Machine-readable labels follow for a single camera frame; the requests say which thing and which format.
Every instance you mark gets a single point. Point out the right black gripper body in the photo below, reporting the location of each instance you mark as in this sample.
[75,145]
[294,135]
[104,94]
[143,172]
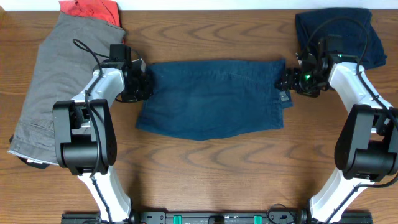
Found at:
[306,83]

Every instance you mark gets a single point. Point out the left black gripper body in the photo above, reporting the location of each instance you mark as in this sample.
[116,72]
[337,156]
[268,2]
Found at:
[141,91]

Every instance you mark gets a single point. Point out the blue shorts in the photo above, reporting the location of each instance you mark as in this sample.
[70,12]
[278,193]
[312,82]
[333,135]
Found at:
[214,99]

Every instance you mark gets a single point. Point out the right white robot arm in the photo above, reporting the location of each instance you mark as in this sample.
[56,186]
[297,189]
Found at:
[366,150]

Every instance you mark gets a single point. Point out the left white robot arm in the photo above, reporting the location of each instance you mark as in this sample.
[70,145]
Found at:
[85,141]

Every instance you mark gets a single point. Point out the dark navy folded garment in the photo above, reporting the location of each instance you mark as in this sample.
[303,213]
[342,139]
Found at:
[352,24]

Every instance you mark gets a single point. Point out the grey folded shorts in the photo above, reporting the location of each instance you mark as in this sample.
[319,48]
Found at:
[61,71]

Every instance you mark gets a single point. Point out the red garment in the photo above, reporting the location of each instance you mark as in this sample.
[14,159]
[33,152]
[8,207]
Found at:
[93,9]

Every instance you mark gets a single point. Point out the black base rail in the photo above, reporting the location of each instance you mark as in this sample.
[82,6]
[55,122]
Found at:
[274,216]

